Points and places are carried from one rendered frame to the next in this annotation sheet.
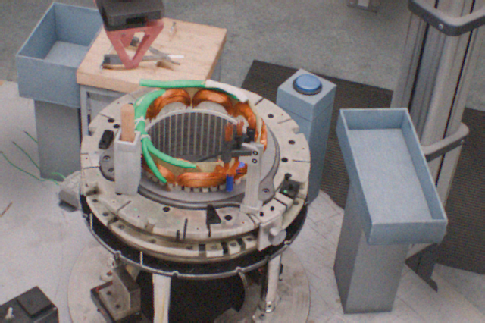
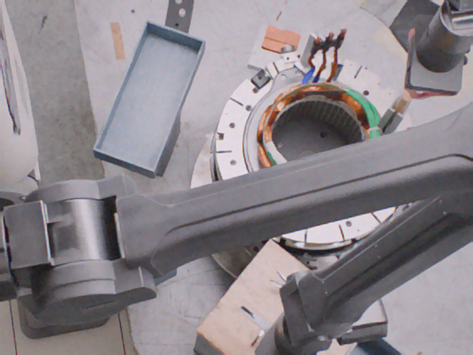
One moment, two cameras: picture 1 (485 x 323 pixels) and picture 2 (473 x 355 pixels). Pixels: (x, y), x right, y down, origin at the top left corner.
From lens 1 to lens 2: 1.66 m
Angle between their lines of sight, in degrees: 62
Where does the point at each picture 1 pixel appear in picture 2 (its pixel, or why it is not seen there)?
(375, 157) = (142, 132)
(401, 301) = not seen: hidden behind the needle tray
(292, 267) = (199, 181)
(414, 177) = (124, 97)
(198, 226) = (349, 67)
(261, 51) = not seen: outside the picture
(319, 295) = (188, 156)
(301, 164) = (237, 98)
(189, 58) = (256, 295)
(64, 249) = not seen: hidden behind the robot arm
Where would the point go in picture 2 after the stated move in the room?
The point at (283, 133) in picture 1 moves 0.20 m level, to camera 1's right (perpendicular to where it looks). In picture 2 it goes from (233, 138) to (127, 78)
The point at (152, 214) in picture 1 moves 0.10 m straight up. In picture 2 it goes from (378, 90) to (394, 66)
